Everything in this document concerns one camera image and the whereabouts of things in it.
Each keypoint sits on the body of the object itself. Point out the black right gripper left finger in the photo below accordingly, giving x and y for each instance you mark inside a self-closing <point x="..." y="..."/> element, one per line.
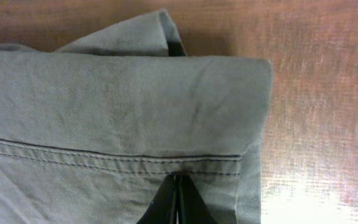
<point x="163" y="207"/>

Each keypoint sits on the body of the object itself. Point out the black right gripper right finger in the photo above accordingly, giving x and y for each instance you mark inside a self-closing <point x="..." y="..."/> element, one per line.
<point x="191" y="208"/>

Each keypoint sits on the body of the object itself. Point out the grey cargo shorts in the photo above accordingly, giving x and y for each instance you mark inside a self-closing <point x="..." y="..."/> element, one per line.
<point x="89" y="132"/>

